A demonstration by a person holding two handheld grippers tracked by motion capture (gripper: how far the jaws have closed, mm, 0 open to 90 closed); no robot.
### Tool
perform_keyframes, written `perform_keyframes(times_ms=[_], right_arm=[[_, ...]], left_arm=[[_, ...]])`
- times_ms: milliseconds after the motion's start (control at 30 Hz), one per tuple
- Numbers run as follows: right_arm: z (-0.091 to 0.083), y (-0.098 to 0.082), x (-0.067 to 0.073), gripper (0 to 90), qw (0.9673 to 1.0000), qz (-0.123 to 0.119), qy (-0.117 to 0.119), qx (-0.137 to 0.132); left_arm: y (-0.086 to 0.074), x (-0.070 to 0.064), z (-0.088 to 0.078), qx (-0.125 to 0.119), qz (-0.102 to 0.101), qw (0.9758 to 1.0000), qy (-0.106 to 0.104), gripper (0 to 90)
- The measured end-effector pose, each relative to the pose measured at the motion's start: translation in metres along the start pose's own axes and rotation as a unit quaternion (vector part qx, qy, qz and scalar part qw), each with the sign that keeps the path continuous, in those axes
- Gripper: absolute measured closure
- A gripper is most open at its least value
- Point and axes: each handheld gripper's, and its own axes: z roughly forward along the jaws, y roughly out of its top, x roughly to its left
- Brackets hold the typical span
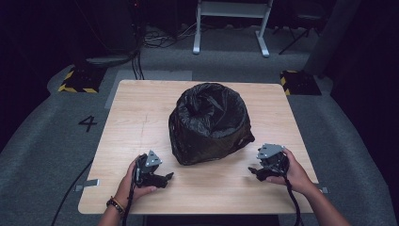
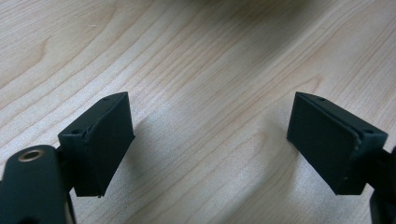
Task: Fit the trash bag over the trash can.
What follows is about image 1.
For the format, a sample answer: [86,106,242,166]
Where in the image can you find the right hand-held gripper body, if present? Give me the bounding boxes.
[255,143,290,177]

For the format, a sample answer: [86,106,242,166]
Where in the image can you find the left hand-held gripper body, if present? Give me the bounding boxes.
[134,150,168,189]

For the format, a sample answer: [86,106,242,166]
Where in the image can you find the black plastic garbage bag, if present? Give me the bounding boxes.
[168,82,256,167]

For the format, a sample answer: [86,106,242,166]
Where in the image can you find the person's left hand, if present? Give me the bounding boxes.
[114,154,158,209]

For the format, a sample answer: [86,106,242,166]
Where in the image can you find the person's right hand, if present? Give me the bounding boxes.
[265,148,314,196]

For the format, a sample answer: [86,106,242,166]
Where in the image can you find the yellow black striped floor plate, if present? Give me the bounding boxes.
[279,69,323,97]
[57,67,106,94]

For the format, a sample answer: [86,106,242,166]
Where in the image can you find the black tripod stand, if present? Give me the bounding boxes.
[272,8,327,56]

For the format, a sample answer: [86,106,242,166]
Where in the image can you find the grey curtain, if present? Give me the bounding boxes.
[304,0,361,76]

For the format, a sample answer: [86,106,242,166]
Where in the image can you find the dark equipment stand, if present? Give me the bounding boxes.
[84,0,146,69]

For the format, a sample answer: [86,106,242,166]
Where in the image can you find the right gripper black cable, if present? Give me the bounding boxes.
[280,173,304,226]

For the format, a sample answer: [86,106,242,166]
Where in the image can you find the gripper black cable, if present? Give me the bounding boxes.
[280,173,304,226]
[121,163,141,226]

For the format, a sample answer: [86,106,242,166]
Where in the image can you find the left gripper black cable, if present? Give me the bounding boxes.
[121,163,141,226]

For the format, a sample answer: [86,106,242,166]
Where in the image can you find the orange cord bracelet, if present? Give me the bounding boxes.
[109,196,127,212]

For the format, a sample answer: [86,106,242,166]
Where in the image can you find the dark bead bracelet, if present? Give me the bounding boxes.
[105,199,125,218]

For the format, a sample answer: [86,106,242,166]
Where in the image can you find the black floor cable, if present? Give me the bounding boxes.
[50,159,95,226]

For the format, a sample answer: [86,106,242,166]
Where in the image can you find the tangle of cables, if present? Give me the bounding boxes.
[142,23,201,50]

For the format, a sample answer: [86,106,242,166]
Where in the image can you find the white metal stand frame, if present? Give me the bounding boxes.
[192,0,275,58]

